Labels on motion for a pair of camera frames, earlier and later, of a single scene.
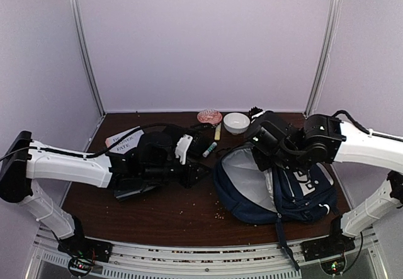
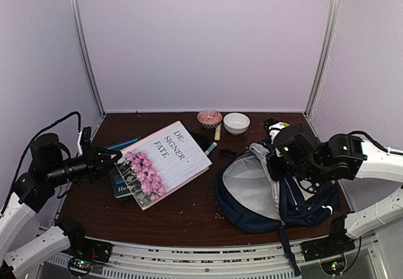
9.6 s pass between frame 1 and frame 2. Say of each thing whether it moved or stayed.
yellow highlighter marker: stayed
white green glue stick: stayed
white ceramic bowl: stayed
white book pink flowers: moved
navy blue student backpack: moved
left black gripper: moved
